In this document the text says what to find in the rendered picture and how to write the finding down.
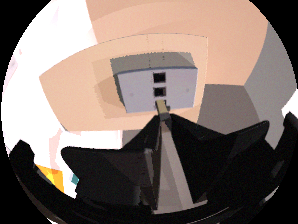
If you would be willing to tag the orange flat square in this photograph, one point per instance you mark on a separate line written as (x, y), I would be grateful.
(55, 176)

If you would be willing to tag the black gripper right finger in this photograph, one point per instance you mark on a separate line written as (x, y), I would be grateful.
(205, 154)

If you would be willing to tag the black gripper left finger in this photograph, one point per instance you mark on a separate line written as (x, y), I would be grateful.
(136, 163)

